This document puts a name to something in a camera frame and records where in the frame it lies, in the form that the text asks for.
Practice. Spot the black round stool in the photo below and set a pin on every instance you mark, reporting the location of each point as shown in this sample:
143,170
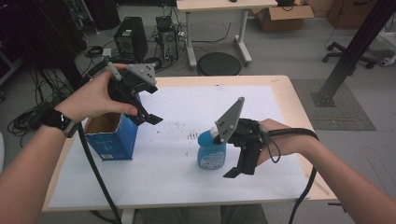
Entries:
219,64

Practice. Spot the blue cardboard box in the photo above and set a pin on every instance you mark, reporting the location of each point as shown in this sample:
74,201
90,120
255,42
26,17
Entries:
113,141

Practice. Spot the person's left hand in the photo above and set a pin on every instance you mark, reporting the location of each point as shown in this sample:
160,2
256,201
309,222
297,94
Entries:
90,99

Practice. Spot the white-legged desk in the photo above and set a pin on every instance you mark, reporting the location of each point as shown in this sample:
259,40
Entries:
224,4

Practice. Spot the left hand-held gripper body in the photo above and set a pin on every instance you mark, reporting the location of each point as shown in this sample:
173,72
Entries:
141,74

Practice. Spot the open computer case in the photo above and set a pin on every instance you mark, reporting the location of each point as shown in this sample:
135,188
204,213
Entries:
168,39

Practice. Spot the person's right hand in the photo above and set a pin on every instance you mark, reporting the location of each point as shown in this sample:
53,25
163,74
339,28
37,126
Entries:
286,140

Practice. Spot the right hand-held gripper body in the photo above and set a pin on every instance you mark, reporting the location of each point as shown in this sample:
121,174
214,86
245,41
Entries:
247,135

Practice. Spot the white table mat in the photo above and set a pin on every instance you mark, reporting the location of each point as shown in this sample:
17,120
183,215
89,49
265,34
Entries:
168,174

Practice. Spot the light wooden table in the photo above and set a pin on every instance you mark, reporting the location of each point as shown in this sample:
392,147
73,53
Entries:
286,93

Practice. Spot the open cardboard box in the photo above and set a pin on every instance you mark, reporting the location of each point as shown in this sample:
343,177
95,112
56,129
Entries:
281,18

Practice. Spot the black office chair base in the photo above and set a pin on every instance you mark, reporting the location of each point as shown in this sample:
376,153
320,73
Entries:
358,57

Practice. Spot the black wristwatch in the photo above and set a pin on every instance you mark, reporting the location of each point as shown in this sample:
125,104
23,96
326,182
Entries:
54,119

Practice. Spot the dark grey floor mat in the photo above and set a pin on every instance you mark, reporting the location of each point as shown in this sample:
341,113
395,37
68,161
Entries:
348,118

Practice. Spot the blue bottle with white cap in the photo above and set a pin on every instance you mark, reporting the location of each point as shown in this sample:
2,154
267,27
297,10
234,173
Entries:
210,154

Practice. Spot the closed cardboard box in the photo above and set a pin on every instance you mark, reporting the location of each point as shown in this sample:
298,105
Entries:
351,14

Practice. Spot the black computer tower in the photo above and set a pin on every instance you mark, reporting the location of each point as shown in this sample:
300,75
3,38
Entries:
132,39

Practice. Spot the black metal stand post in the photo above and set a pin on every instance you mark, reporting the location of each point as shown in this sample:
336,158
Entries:
351,51

